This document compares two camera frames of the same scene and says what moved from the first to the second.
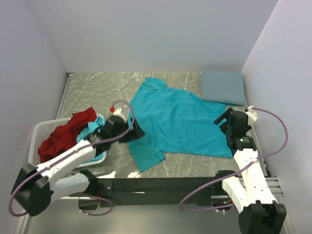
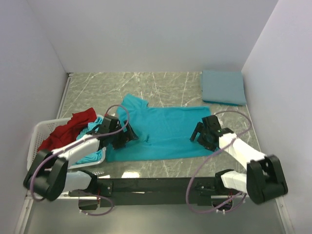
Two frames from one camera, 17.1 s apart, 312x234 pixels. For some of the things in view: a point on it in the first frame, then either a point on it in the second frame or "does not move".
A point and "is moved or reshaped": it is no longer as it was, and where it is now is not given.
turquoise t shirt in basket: [95, 125] does not move
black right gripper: [226, 115] to [208, 146]
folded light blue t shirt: [223, 86] does not move
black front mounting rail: [154, 191] does not move
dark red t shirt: [66, 134] does not move
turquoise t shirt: [175, 121] is moved or reshaped
